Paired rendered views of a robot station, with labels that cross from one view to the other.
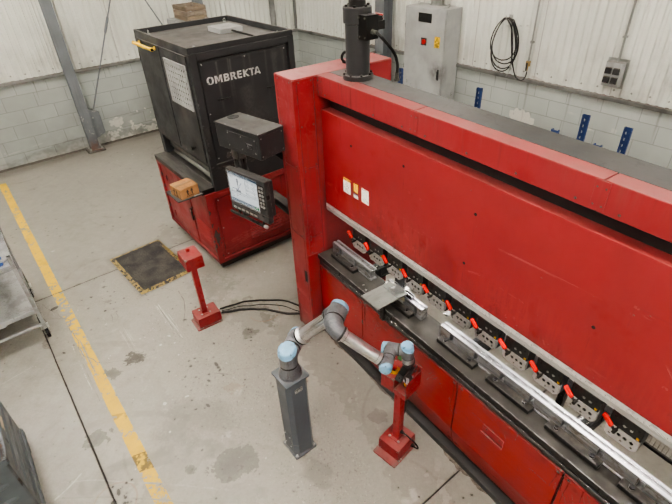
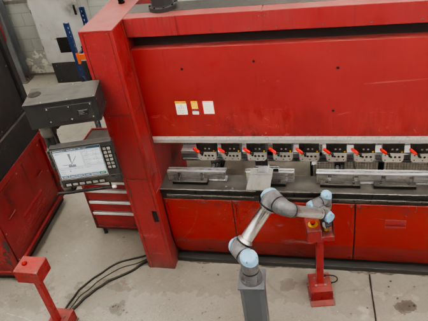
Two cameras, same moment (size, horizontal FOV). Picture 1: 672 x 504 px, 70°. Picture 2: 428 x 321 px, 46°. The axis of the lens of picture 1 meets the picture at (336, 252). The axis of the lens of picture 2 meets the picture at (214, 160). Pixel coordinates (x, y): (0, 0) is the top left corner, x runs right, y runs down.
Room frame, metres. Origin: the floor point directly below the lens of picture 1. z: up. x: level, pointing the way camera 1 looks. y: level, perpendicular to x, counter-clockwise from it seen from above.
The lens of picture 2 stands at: (0.40, 1.88, 3.42)
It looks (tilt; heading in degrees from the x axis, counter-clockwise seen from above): 35 degrees down; 321
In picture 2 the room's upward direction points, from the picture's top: 9 degrees counter-clockwise
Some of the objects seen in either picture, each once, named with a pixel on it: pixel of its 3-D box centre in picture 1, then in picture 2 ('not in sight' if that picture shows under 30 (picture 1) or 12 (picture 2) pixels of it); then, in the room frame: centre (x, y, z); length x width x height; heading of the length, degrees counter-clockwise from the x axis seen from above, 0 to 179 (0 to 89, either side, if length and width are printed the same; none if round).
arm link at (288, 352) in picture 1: (288, 354); (248, 260); (2.09, 0.33, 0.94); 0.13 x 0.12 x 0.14; 162
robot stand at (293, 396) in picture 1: (295, 411); (256, 314); (2.09, 0.33, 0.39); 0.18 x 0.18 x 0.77; 37
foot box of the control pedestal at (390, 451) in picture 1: (394, 443); (320, 289); (2.02, -0.35, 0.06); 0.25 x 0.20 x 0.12; 135
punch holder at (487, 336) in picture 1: (490, 329); (363, 149); (1.98, -0.87, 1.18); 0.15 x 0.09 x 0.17; 34
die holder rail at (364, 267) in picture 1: (353, 259); (197, 173); (3.09, -0.14, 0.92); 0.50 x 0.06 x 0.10; 34
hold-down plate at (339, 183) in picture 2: (456, 351); (339, 184); (2.10, -0.73, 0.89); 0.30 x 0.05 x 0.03; 34
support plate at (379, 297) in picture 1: (384, 295); (260, 179); (2.55, -0.32, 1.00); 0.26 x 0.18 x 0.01; 124
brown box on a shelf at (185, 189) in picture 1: (183, 187); not in sight; (4.25, 1.46, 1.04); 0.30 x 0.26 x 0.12; 37
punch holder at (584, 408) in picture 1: (588, 398); not in sight; (1.48, -1.20, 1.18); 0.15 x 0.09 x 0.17; 34
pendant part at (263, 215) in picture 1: (252, 193); (87, 160); (3.34, 0.63, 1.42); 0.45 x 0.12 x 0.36; 48
